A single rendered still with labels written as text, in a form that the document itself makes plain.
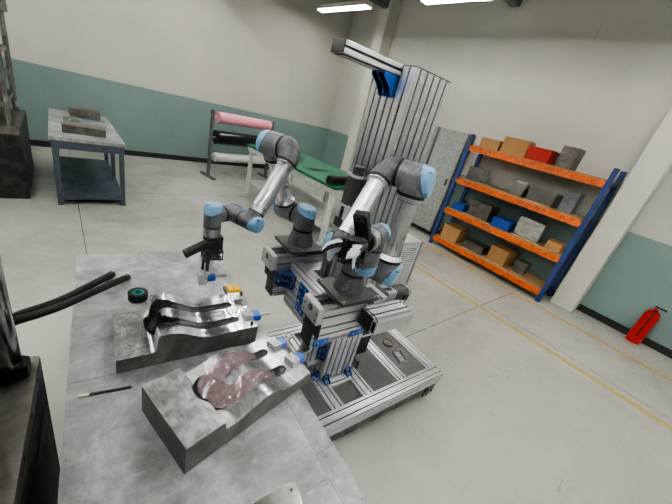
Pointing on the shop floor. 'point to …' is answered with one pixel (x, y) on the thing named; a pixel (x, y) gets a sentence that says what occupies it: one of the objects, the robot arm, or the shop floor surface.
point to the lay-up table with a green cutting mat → (314, 169)
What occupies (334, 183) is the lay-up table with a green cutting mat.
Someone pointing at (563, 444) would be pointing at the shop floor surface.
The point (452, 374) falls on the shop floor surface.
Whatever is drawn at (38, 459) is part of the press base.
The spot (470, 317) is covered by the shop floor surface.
